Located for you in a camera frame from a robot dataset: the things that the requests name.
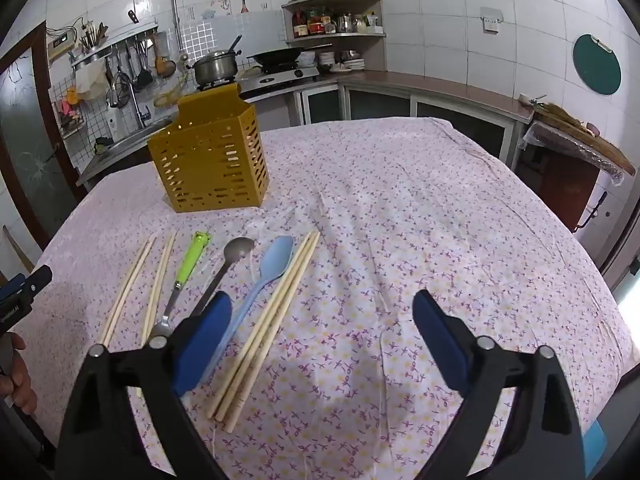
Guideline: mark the grey wall pipe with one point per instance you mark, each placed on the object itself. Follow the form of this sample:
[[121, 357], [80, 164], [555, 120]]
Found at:
[[174, 5]]

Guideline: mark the floral pink tablecloth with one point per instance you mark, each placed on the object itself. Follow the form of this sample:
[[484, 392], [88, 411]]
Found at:
[[400, 240]]

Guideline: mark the beige wall controller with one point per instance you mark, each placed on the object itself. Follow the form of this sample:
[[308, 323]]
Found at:
[[61, 41]]

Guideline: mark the steel sink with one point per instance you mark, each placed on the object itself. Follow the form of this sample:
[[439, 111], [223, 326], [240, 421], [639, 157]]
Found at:
[[145, 132]]

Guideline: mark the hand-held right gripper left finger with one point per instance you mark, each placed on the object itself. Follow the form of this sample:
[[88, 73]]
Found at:
[[205, 345]]

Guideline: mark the stack of white plates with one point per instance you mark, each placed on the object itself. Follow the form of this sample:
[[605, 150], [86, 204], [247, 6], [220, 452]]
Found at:
[[345, 64]]

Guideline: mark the small covered side table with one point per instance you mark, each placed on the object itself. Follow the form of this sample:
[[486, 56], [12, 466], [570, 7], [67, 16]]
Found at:
[[565, 180]]

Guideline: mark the steel cooking pot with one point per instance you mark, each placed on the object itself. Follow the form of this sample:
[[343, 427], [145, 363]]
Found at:
[[215, 67]]

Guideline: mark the brown kitchen counter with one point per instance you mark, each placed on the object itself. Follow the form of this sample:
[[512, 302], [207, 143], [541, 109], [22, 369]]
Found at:
[[450, 92]]

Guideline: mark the hanging wooden ladle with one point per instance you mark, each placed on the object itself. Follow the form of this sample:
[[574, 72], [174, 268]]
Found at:
[[164, 62]]

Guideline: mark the hanging black spatula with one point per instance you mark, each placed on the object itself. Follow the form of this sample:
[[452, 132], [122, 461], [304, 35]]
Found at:
[[143, 77]]

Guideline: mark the steel wall rack shelf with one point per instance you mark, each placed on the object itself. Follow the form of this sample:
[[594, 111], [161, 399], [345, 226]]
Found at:
[[115, 42]]

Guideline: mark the green round cutting board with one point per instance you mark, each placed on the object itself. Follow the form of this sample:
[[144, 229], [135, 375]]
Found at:
[[596, 65]]

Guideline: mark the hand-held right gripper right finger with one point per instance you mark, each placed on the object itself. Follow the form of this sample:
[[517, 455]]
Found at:
[[440, 340]]

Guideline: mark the dark sauce bottle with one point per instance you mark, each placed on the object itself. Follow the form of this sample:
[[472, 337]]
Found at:
[[299, 25]]

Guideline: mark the steel gas stove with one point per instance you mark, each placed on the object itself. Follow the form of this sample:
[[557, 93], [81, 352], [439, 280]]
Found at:
[[280, 77]]

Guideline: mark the utensil cup with chopsticks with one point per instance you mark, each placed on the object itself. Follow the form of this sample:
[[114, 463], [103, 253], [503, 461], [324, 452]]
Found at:
[[92, 35]]

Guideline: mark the white corner shelf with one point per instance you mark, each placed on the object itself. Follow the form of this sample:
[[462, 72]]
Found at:
[[375, 52]]

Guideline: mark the black wok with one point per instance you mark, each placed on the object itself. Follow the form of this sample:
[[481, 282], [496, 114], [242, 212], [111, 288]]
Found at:
[[275, 55]]

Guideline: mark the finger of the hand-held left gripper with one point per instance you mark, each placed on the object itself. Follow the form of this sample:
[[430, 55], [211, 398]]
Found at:
[[35, 282]]

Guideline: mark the brown glass door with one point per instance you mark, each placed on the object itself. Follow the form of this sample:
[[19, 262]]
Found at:
[[25, 150]]

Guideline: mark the straw brush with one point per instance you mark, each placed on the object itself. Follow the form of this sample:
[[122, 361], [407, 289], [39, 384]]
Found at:
[[590, 145]]

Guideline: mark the white wall socket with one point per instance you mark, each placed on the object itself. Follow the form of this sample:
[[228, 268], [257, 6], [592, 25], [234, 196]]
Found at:
[[491, 20]]

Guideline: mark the yellow plastic utensil holder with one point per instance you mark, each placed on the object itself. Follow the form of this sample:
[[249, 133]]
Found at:
[[215, 170]]

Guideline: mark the person's left hand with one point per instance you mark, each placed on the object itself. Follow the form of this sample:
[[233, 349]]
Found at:
[[20, 380]]

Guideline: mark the blue plastic item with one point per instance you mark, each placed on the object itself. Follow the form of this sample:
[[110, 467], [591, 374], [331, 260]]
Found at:
[[595, 447]]

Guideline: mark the wall mounted knife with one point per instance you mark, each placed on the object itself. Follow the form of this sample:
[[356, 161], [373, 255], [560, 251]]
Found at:
[[132, 16]]

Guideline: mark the light blue silicone spoon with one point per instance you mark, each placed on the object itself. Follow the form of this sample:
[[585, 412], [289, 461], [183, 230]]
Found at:
[[277, 260]]

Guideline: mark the hanging white cloth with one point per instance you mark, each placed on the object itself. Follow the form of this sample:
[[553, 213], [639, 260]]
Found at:
[[91, 82]]

